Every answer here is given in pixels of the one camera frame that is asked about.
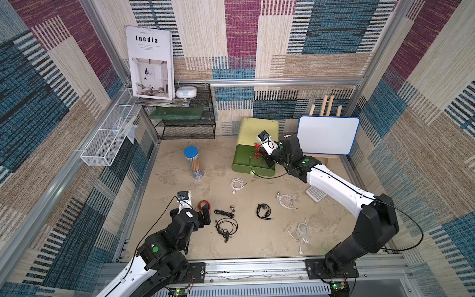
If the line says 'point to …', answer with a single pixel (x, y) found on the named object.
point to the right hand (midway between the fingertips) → (260, 147)
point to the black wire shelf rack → (196, 121)
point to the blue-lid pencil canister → (191, 152)
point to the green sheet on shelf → (177, 112)
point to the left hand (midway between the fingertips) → (199, 206)
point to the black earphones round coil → (263, 211)
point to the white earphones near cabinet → (237, 184)
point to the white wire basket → (104, 146)
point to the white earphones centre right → (286, 200)
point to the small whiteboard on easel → (328, 135)
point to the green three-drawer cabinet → (244, 161)
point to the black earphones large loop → (226, 227)
